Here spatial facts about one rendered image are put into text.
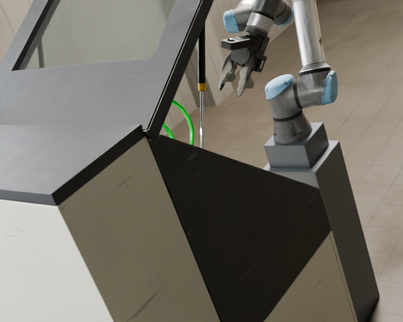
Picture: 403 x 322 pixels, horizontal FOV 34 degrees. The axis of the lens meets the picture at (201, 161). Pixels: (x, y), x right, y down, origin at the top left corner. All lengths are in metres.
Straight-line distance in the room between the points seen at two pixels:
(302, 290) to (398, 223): 1.55
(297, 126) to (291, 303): 0.78
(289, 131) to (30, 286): 1.26
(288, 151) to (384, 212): 1.21
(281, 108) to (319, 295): 0.74
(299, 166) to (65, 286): 1.29
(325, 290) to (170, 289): 0.74
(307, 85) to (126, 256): 1.22
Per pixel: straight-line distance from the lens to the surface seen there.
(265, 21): 2.04
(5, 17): 4.47
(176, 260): 1.56
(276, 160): 2.58
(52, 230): 1.38
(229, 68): 2.06
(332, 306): 2.22
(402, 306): 3.04
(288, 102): 2.47
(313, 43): 2.47
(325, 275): 2.16
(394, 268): 3.25
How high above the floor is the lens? 1.99
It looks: 25 degrees down
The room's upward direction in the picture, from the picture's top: 20 degrees counter-clockwise
